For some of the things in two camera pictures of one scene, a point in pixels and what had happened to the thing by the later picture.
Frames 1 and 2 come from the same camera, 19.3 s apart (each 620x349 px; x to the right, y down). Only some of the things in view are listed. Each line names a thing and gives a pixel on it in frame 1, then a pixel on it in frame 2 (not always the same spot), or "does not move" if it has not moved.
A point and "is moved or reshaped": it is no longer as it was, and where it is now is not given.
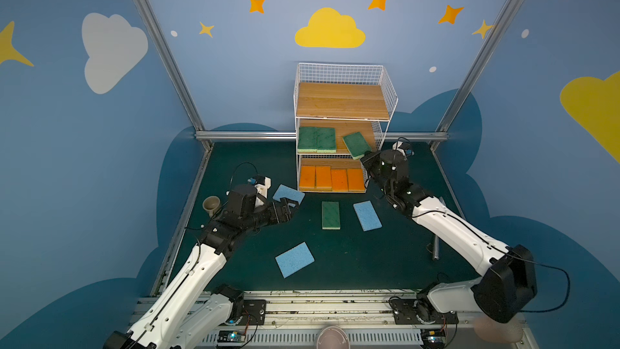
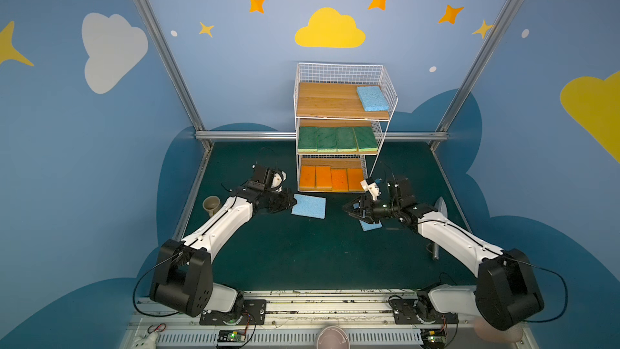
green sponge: [326, 140] does not move
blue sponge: [286, 191] is moved or reshaped
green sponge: [307, 140] does not move
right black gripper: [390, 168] → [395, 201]
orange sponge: [324, 178] does not move
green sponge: [330, 216] → [345, 140]
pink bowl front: [333, 337] does not move
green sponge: [356, 145] → [366, 140]
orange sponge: [356, 179] does not move
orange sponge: [307, 176] does not move
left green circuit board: [232, 336] does not move
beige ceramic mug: [211, 204] does not move
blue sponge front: [295, 259] → [372, 98]
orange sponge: [339, 180] does not move
